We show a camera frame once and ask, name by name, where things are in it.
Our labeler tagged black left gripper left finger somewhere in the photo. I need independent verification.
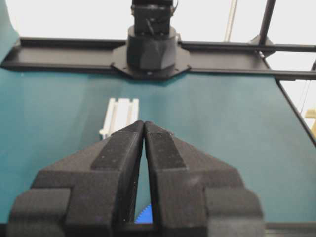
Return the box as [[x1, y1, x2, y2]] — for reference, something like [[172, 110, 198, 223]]
[[6, 120, 144, 237]]

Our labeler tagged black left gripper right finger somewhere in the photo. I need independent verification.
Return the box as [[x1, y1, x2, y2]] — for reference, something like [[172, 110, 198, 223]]
[[144, 122, 264, 237]]

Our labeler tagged large blue gear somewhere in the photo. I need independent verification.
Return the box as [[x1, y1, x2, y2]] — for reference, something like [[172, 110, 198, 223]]
[[135, 204, 153, 224]]

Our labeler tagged silver aluminium extrusion rail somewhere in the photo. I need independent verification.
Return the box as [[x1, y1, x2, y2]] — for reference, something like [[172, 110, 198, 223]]
[[99, 98, 139, 140]]

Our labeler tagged black frame rail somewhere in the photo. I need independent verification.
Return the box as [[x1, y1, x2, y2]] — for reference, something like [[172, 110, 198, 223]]
[[0, 38, 316, 80]]

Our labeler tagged black frame upright post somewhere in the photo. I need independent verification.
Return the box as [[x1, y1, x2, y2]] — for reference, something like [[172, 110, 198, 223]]
[[258, 0, 276, 46]]

